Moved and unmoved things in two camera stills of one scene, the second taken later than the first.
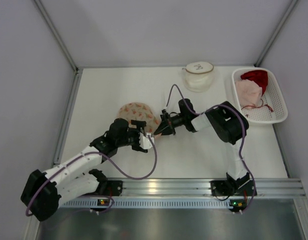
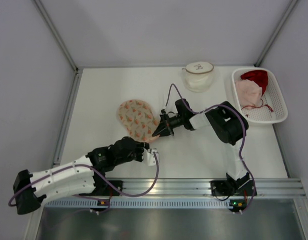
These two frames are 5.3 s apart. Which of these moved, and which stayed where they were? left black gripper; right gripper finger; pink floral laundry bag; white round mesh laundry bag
Moved: left black gripper
Stayed: pink floral laundry bag; right gripper finger; white round mesh laundry bag
